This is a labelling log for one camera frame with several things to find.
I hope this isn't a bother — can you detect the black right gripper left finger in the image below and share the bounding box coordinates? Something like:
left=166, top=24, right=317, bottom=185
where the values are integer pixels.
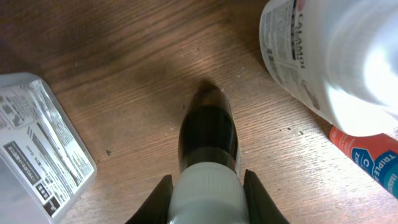
left=126, top=174, right=174, bottom=224

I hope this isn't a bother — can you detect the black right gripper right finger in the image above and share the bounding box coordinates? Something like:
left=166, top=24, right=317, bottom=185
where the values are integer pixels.
left=243, top=169, right=289, bottom=224

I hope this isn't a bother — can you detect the dark bottle white cap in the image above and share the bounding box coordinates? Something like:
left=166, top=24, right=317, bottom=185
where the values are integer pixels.
left=167, top=85, right=249, bottom=223

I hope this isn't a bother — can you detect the white calamine lotion bottle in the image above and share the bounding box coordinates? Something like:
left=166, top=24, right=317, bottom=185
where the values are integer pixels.
left=259, top=0, right=397, bottom=136

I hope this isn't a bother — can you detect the clear plastic container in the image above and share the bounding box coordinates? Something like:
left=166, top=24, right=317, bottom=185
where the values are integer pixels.
left=1, top=73, right=97, bottom=223

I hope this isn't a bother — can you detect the orange glue stick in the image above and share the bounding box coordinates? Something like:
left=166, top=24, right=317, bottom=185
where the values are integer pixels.
left=329, top=127, right=397, bottom=197

